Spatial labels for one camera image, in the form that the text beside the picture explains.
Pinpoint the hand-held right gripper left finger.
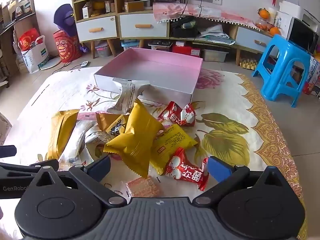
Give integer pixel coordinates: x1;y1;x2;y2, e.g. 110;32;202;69
30;154;127;205

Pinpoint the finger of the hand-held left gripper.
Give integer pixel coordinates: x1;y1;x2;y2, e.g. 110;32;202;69
0;160;60;180
0;146;17;158

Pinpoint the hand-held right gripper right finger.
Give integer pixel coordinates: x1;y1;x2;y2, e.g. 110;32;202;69
193;156;293;205

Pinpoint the small white printed packet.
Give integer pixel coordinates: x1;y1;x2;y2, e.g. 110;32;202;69
84;125;114;146

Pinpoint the large yellow snack packet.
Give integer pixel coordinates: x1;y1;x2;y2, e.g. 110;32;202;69
103;99;165;179

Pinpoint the pink cracker bar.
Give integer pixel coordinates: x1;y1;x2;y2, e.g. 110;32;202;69
124;176;161;198

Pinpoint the mustard ridged snack packet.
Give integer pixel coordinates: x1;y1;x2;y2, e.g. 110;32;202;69
47;109;80;161

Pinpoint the pink snack packet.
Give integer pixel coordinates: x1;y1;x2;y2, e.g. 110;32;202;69
77;112;98;121

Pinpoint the red pyramid candy packet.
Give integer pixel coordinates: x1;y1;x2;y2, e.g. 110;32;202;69
158;101;183;126
179;103;197;127

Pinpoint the grey white snack packet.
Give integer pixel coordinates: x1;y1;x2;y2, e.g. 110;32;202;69
107;78;150;115

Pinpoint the pink cardboard box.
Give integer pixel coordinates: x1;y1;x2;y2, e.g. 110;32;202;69
94;47;203;104

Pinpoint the round white base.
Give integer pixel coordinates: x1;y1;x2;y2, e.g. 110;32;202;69
41;57;62;71

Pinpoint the white shopping bag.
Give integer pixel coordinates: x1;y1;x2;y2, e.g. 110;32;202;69
17;28;50;74

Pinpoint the egg tray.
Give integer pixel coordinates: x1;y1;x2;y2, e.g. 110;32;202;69
239;58;258;70

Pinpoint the clear plastic storage box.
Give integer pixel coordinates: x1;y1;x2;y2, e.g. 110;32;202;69
202;49;230;62
94;41;112;58
121;39;141;52

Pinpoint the red round bag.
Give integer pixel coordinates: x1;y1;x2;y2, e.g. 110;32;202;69
52;29;83;63

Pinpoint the red flat box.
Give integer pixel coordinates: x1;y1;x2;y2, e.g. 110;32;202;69
172;45;201;58

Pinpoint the blue plastic stool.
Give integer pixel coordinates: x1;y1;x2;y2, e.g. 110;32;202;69
251;34;315;108

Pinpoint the wooden desk with shelves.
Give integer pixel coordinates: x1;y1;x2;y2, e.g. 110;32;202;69
0;0;40;63

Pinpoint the low wooden tv stand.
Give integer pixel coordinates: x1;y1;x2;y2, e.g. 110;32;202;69
169;15;278;67

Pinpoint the colourful cardboard box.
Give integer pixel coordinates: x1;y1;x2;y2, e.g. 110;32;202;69
303;54;320;96

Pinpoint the pile of papers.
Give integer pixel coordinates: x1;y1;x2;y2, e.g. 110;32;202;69
197;24;236;46

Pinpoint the black keyboard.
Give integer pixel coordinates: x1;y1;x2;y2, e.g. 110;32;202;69
148;41;174;48

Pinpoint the tall wooden shelf cabinet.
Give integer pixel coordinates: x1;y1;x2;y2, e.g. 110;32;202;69
70;0;120;58

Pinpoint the wooden drawer cabinet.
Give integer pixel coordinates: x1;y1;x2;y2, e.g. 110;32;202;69
117;10;171;49

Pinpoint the purple plush toy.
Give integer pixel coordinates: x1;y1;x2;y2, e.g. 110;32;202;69
53;4;78;37

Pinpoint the black bag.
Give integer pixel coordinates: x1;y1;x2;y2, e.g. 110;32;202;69
171;16;198;39

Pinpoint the jar of oranges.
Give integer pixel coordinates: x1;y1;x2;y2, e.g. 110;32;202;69
252;17;270;31

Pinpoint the black microwave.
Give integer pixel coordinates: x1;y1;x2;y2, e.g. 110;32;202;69
286;17;320;55

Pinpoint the pink floral cloth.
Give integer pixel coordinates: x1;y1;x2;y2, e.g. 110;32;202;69
152;2;262;32

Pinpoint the brown cardboard box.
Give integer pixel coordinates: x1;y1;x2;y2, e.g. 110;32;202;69
123;1;145;13

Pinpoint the black charger cable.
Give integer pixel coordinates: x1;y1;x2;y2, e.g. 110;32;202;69
180;0;203;24

